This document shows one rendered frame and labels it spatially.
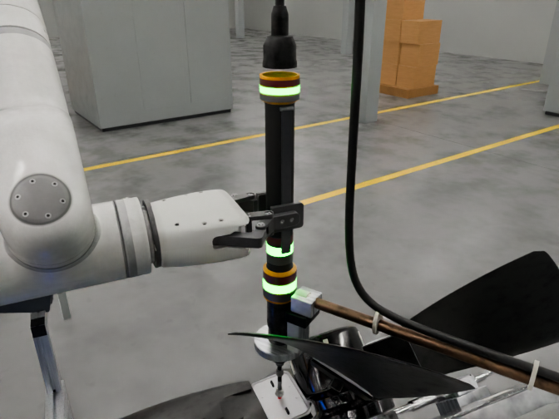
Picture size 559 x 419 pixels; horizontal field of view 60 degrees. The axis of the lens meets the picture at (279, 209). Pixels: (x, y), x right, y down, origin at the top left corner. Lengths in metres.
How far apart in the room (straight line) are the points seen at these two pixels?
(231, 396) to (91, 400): 1.82
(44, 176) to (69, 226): 0.05
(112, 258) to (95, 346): 2.35
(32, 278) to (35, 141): 0.13
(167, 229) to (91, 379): 2.18
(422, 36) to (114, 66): 4.91
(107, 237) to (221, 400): 0.36
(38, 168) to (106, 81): 6.26
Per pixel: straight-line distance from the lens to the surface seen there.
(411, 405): 0.88
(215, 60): 7.28
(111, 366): 2.69
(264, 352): 0.67
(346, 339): 0.75
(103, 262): 0.51
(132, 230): 0.50
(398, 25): 8.94
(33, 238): 0.44
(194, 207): 0.54
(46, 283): 0.51
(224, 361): 2.60
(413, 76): 8.77
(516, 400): 0.91
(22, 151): 0.47
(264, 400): 0.76
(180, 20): 7.01
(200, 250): 0.51
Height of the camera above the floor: 1.73
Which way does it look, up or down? 25 degrees down
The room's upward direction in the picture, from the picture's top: straight up
